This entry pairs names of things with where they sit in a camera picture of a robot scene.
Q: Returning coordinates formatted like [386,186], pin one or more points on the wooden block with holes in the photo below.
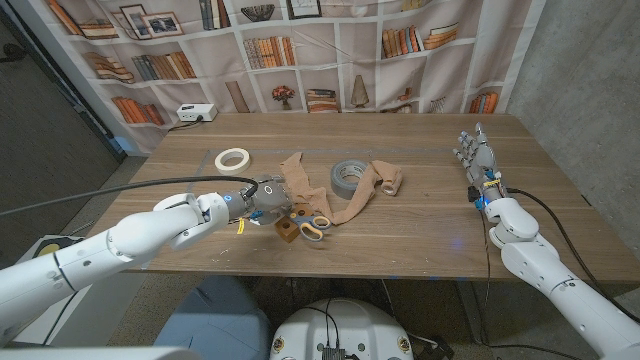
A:
[286,231]

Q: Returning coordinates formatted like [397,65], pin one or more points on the beige adhesive wrap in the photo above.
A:
[320,197]

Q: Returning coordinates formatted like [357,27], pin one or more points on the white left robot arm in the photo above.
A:
[125,235]

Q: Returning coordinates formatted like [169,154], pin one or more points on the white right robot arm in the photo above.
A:
[575,300]

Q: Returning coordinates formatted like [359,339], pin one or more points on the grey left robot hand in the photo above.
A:
[267,197]

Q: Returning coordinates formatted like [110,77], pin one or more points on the printed bookshelf backdrop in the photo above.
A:
[320,75]

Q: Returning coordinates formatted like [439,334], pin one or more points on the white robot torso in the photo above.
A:
[350,325]

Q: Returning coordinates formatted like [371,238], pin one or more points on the white masking tape roll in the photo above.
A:
[232,171]

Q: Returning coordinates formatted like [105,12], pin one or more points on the white power box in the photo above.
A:
[195,112]

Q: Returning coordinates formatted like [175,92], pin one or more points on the grey duct tape roll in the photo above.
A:
[340,186]

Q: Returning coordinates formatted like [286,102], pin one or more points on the black floor device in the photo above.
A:
[435,350]

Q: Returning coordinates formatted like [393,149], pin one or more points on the blue grey box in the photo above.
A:
[215,320]

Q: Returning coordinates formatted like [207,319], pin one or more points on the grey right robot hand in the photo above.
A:
[482,162]

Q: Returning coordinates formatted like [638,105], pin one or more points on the dark metal table leg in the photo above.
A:
[467,310]

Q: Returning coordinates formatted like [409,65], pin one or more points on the yellow black floor item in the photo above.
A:
[50,246]

